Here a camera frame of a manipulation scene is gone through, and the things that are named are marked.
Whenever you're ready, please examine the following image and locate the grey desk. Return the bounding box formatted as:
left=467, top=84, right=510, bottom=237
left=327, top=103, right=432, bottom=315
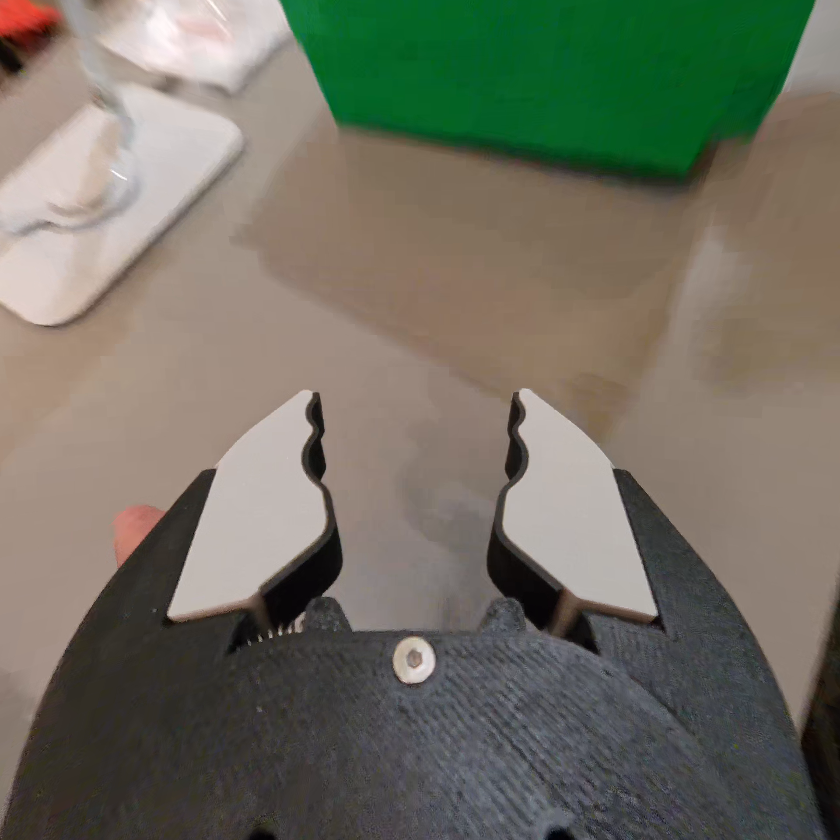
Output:
left=0, top=26, right=840, bottom=840

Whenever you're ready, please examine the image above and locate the green plastic bin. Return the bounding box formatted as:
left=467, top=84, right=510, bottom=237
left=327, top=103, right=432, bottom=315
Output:
left=279, top=0, right=816, bottom=186

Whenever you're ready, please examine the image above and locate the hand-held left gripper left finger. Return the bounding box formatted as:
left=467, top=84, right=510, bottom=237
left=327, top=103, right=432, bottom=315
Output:
left=166, top=390, right=344, bottom=639

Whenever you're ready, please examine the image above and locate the person's black sweater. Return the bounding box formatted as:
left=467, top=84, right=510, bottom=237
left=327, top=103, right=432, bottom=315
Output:
left=801, top=591, right=840, bottom=840

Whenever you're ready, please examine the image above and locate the laminated paper sheet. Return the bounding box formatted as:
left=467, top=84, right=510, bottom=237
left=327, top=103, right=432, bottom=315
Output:
left=98, top=0, right=293, bottom=94

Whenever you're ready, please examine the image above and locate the person's left hand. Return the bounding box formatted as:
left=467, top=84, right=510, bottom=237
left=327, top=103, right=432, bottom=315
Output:
left=112, top=503, right=165, bottom=567

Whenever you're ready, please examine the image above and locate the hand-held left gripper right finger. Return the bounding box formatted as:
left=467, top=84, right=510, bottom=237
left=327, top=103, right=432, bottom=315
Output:
left=486, top=387, right=660, bottom=639

